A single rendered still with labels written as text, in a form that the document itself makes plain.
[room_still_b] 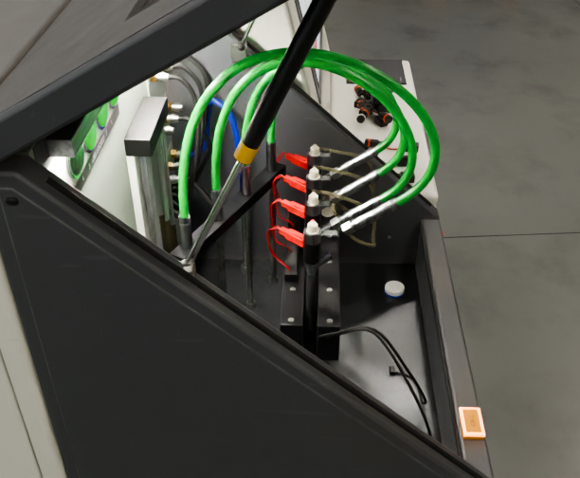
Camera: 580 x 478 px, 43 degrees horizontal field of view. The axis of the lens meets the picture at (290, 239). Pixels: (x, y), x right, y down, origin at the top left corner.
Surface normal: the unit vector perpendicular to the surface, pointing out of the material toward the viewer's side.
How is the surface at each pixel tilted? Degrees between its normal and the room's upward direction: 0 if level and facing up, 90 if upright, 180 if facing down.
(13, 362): 90
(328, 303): 0
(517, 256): 0
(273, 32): 90
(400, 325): 0
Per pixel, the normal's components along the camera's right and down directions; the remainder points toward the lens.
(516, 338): 0.00, -0.80
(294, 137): -0.04, 0.60
